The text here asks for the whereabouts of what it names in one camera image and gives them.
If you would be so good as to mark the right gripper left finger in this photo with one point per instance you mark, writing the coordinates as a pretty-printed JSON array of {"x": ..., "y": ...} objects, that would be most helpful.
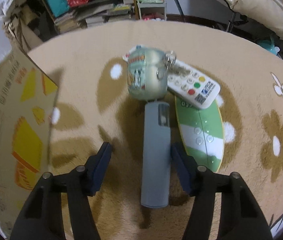
[{"x": 41, "y": 215}]

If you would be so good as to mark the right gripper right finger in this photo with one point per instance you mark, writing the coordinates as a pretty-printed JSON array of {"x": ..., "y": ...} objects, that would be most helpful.
[{"x": 241, "y": 216}]

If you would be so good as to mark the cardboard box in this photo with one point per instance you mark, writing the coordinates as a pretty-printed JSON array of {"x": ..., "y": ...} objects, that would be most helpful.
[{"x": 27, "y": 100}]

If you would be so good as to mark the green white striped remote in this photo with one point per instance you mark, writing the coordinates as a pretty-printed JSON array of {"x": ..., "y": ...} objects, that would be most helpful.
[{"x": 202, "y": 133}]

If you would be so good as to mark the beige patterned round rug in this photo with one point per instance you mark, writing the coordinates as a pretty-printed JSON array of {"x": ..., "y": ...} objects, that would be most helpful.
[{"x": 141, "y": 130}]

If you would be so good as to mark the white TV remote control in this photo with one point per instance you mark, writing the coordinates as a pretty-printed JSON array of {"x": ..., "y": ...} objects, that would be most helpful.
[{"x": 192, "y": 85}]

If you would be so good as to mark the green cartoon earbuds case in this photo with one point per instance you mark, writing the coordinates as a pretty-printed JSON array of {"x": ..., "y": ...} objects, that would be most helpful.
[{"x": 147, "y": 73}]

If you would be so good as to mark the teal plastic toy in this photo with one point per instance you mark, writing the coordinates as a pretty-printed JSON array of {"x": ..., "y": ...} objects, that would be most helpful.
[{"x": 269, "y": 45}]

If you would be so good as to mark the stack of books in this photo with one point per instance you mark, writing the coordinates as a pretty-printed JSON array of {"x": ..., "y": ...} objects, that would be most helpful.
[{"x": 96, "y": 12}]

